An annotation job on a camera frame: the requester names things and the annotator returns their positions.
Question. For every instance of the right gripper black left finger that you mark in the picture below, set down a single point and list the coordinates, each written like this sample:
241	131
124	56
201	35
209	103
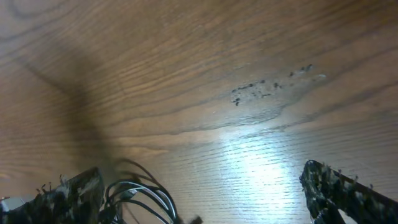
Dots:
75	201

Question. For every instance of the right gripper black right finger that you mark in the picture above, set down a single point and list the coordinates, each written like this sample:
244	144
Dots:
328	192

